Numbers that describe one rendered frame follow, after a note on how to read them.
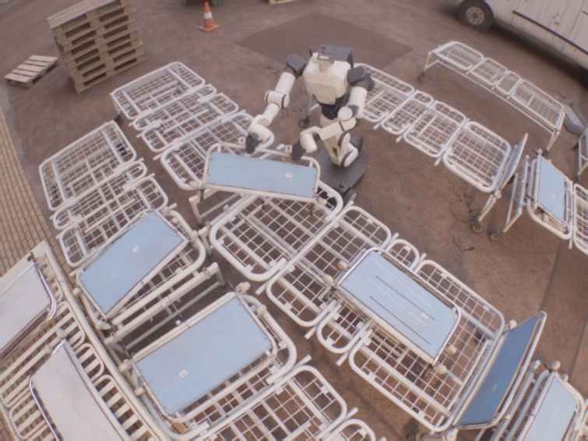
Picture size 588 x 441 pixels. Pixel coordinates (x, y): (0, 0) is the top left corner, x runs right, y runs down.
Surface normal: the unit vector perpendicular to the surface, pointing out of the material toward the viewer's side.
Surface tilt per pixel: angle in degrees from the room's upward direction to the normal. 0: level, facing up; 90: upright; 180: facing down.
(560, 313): 0
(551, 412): 7
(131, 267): 5
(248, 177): 47
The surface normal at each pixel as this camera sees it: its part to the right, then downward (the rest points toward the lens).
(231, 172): 0.31, 0.18
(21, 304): 0.05, -0.52
